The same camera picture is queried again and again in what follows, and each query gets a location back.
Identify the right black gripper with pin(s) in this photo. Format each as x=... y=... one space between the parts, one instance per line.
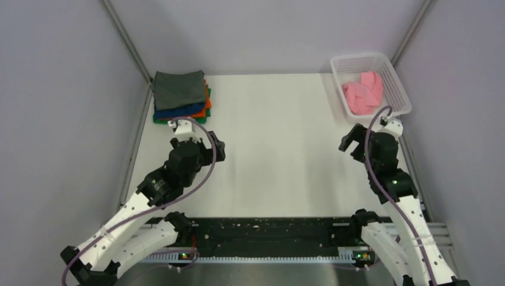
x=357 y=134

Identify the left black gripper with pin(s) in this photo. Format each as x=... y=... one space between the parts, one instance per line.
x=208 y=152

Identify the pink t shirt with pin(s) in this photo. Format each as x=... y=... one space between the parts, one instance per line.
x=365 y=96

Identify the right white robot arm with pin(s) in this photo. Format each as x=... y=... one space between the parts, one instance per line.
x=413 y=257

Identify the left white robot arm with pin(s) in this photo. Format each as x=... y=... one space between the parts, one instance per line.
x=144 y=224

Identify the orange folded t shirt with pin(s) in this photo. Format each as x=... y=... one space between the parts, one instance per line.
x=202 y=115

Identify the blue folded t shirt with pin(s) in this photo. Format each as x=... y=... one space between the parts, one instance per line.
x=186 y=110

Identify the white plastic basket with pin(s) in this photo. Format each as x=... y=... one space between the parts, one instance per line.
x=347 y=68

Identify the grey folded t shirt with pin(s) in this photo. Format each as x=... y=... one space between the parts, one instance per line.
x=178 y=90

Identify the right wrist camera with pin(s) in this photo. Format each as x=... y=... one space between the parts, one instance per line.
x=392 y=126

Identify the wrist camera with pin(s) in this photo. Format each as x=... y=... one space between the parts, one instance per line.
x=184 y=129
x=392 y=126

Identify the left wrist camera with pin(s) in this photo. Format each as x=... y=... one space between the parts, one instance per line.
x=184 y=129

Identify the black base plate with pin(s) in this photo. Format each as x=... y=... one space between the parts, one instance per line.
x=271 y=237

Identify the white slotted cable duct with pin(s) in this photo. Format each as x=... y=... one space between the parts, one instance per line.
x=346 y=256

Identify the aluminium frame rail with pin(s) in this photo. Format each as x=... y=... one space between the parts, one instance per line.
x=439 y=232

